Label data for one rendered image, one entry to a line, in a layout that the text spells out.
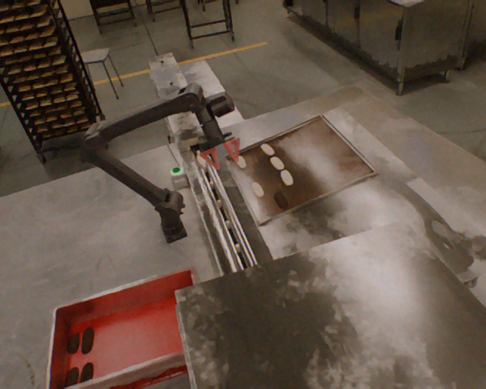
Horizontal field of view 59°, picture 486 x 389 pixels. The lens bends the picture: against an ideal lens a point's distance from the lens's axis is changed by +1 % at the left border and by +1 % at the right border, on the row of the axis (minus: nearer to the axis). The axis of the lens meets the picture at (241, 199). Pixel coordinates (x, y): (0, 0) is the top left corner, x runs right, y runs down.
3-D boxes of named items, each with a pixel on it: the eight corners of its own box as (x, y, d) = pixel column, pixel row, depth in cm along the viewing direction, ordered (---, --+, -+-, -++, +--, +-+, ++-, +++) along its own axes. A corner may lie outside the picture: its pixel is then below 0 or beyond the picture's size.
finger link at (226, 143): (233, 162, 144) (222, 136, 143) (248, 157, 139) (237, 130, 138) (221, 169, 140) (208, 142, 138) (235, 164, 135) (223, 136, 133)
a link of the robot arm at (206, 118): (196, 108, 142) (190, 109, 137) (214, 99, 140) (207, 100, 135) (204, 127, 143) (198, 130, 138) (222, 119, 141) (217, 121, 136)
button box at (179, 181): (173, 187, 203) (167, 168, 196) (188, 183, 204) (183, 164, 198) (175, 197, 197) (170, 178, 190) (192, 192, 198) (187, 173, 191)
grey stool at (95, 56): (119, 99, 480) (105, 59, 452) (86, 103, 482) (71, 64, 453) (123, 86, 509) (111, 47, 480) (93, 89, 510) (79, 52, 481)
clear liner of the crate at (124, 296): (60, 323, 145) (48, 305, 139) (200, 280, 151) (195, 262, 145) (52, 421, 119) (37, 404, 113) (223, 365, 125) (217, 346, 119)
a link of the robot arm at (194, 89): (100, 136, 154) (90, 152, 145) (90, 123, 150) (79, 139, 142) (207, 93, 140) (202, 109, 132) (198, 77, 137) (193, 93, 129)
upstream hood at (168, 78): (150, 68, 309) (146, 56, 304) (173, 62, 312) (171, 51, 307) (180, 154, 214) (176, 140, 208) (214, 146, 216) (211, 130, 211)
